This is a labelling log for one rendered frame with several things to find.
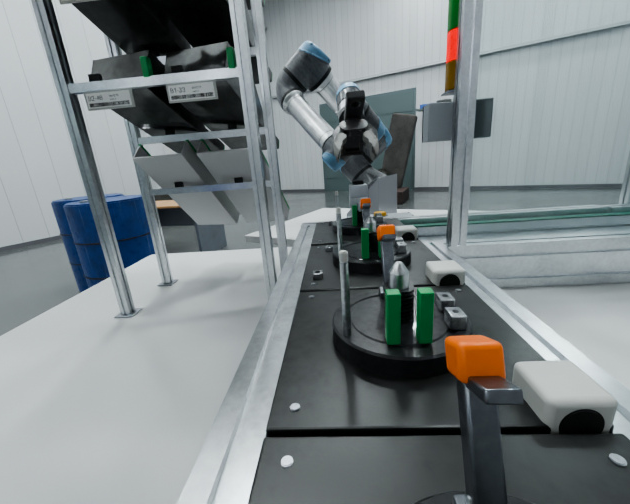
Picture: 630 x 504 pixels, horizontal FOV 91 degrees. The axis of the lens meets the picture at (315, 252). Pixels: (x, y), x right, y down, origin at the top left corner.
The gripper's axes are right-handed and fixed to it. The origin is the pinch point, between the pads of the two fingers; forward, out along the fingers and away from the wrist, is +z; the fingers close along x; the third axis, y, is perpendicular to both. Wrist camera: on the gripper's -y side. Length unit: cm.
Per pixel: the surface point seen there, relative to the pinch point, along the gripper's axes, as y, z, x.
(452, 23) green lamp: -24.0, -1.6, -16.9
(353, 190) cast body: 6.3, 6.7, 1.2
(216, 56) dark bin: -23.8, 2.2, 26.1
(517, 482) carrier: -21, 65, -4
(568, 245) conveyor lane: 8.5, 25.2, -40.8
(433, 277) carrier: -5.8, 40.5, -7.7
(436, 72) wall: 337, -829, -283
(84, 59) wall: 159, -618, 492
